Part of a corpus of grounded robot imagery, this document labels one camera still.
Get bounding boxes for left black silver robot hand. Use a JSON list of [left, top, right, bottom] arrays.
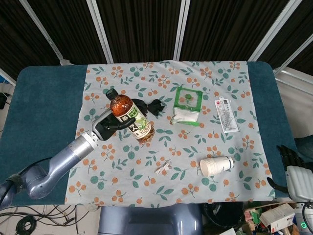
[[91, 107, 137, 142]]

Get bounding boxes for black floor cable tangle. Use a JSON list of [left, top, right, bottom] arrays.
[[0, 205, 99, 235]]

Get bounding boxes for green tissue pack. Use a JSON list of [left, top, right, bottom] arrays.
[[170, 85, 203, 127]]

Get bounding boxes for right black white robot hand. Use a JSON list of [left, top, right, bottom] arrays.
[[267, 144, 313, 203]]

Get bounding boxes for black sock bundle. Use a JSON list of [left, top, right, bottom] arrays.
[[132, 98, 165, 118]]

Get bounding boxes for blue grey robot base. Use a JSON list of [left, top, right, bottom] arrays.
[[98, 204, 203, 235]]

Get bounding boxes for white aluminium partition post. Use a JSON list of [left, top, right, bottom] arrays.
[[247, 0, 298, 62], [86, 0, 114, 63], [273, 31, 313, 75], [173, 0, 191, 61], [19, 0, 70, 66]]

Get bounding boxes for stack of white paper cups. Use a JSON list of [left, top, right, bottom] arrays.
[[200, 156, 234, 177]]

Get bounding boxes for coiled white USB cable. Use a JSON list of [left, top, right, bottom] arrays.
[[155, 159, 172, 175]]

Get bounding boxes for brown tea bottle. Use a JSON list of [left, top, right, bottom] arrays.
[[105, 88, 156, 145]]

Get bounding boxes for black waste bin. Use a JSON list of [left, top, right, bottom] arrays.
[[201, 202, 248, 234]]

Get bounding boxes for white cardboard box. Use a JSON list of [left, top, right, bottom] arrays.
[[259, 203, 296, 232]]

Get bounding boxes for floral orange berry tablecloth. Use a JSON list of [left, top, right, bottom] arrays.
[[65, 60, 277, 209]]

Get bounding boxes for teal table cover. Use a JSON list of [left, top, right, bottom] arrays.
[[0, 61, 298, 206]]

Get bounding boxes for white clear pin package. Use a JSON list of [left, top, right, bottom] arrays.
[[214, 96, 239, 134]]

